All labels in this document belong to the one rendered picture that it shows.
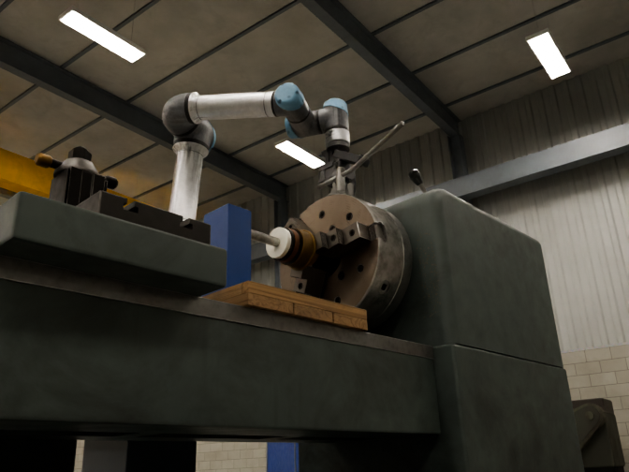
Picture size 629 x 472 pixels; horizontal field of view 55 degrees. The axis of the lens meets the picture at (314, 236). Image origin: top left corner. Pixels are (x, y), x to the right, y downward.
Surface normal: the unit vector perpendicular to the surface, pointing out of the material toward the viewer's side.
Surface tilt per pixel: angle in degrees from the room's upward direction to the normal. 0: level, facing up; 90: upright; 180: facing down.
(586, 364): 90
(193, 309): 90
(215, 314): 90
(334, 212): 90
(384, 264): 108
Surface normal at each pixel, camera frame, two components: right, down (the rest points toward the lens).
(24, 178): 0.80, -0.25
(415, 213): -0.69, -0.24
